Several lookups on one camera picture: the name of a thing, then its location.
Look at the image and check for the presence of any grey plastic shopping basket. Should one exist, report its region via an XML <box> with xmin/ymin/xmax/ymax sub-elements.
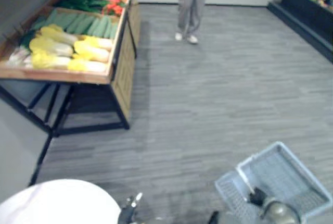
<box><xmin>214</xmin><ymin>141</ymin><xmax>333</xmax><ymax>224</ymax></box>

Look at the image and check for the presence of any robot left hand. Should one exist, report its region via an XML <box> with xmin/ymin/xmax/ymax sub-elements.
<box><xmin>118</xmin><ymin>192</ymin><xmax>144</xmax><ymax>224</ymax></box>

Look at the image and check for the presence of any dark green vegetable pile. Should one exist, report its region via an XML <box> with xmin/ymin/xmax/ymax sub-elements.
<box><xmin>55</xmin><ymin>0</ymin><xmax>106</xmax><ymax>14</ymax></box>

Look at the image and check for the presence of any wooden produce stand black frame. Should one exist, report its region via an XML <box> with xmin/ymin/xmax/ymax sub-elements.
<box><xmin>0</xmin><ymin>5</ymin><xmax>137</xmax><ymax>187</ymax></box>
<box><xmin>53</xmin><ymin>0</ymin><xmax>142</xmax><ymax>58</ymax></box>

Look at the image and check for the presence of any white green leek bunch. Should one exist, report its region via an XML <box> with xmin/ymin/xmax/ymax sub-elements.
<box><xmin>5</xmin><ymin>29</ymin><xmax>37</xmax><ymax>69</ymax></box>

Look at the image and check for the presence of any white rounded robot shell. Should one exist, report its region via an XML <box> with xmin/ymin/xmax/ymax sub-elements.
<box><xmin>0</xmin><ymin>179</ymin><xmax>122</xmax><ymax>224</ymax></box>

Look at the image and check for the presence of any napa cabbage yellow white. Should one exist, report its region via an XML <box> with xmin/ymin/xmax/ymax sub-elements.
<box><xmin>67</xmin><ymin>58</ymin><xmax>108</xmax><ymax>73</ymax></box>
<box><xmin>31</xmin><ymin>52</ymin><xmax>73</xmax><ymax>70</ymax></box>
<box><xmin>38</xmin><ymin>24</ymin><xmax>79</xmax><ymax>46</ymax></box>
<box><xmin>29</xmin><ymin>37</ymin><xmax>75</xmax><ymax>58</ymax></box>
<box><xmin>73</xmin><ymin>41</ymin><xmax>110</xmax><ymax>63</ymax></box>
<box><xmin>78</xmin><ymin>35</ymin><xmax>114</xmax><ymax>52</ymax></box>

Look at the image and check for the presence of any person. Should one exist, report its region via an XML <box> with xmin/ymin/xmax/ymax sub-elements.
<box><xmin>174</xmin><ymin>0</ymin><xmax>210</xmax><ymax>45</ymax></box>

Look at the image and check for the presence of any dark display shelf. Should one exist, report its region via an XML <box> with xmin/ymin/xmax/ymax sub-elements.
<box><xmin>267</xmin><ymin>0</ymin><xmax>333</xmax><ymax>65</ymax></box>

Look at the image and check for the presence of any yellow green toy produce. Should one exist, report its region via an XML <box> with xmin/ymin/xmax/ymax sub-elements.
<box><xmin>308</xmin><ymin>0</ymin><xmax>329</xmax><ymax>8</ymax></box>

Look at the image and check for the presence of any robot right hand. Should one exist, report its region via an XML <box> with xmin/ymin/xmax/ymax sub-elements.
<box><xmin>248</xmin><ymin>186</ymin><xmax>268</xmax><ymax>207</ymax></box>

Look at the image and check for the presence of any orange red pepper pile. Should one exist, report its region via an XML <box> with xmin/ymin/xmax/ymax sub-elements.
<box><xmin>101</xmin><ymin>2</ymin><xmax>124</xmax><ymax>17</ymax></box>

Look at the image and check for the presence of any black robot body part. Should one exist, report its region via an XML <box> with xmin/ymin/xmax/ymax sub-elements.
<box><xmin>208</xmin><ymin>210</ymin><xmax>220</xmax><ymax>224</ymax></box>

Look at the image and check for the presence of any pale green cucumber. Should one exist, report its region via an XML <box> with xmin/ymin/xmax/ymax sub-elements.
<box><xmin>109</xmin><ymin>22</ymin><xmax>119</xmax><ymax>40</ymax></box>
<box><xmin>103</xmin><ymin>16</ymin><xmax>113</xmax><ymax>39</ymax></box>
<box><xmin>85</xmin><ymin>17</ymin><xmax>100</xmax><ymax>36</ymax></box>
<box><xmin>46</xmin><ymin>9</ymin><xmax>59</xmax><ymax>26</ymax></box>
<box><xmin>65</xmin><ymin>13</ymin><xmax>86</xmax><ymax>33</ymax></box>
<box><xmin>93</xmin><ymin>16</ymin><xmax>108</xmax><ymax>38</ymax></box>
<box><xmin>73</xmin><ymin>15</ymin><xmax>96</xmax><ymax>34</ymax></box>

